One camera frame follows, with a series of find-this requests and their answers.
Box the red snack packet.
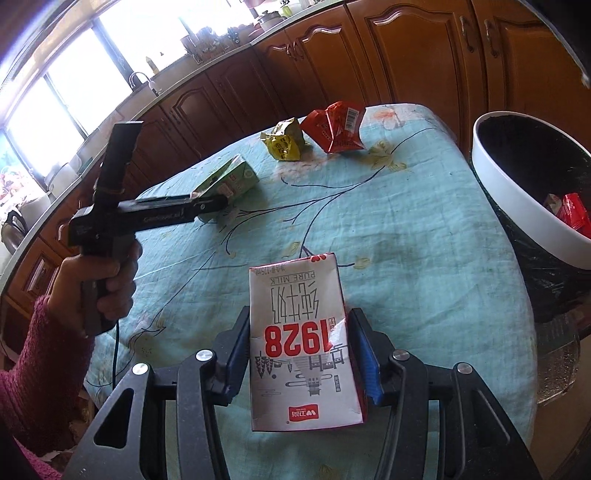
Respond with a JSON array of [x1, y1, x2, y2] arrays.
[[543, 193, 591, 238]]

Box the light blue floral tablecloth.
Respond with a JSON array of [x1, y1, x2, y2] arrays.
[[84, 104, 537, 441]]

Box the brown wooden kitchen cabinets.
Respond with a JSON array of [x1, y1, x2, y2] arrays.
[[0, 0, 591, 361]]

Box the person's left hand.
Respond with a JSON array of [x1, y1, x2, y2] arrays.
[[46, 241, 142, 337]]

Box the green drink carton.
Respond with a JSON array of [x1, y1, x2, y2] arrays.
[[191, 154, 259, 206]]

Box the white rice cooker pot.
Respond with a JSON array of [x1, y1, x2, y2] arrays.
[[256, 11, 284, 31]]

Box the yellow snack wrapper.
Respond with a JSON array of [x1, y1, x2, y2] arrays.
[[259, 117, 307, 161]]

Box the black bin with white rim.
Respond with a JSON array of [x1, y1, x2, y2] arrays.
[[471, 111, 590, 323]]

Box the red orange snack wrapper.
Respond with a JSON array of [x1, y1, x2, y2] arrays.
[[301, 101, 366, 154]]

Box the maroon knitted sleeve forearm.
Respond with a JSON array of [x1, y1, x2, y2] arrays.
[[1, 296, 94, 479]]

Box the chrome sink faucet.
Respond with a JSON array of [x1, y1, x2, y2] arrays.
[[128, 71, 160, 97]]

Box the glass stool under bin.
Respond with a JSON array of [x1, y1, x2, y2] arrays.
[[535, 313, 580, 406]]

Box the red white 1928 milk carton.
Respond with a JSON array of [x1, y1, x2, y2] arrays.
[[249, 253, 365, 432]]

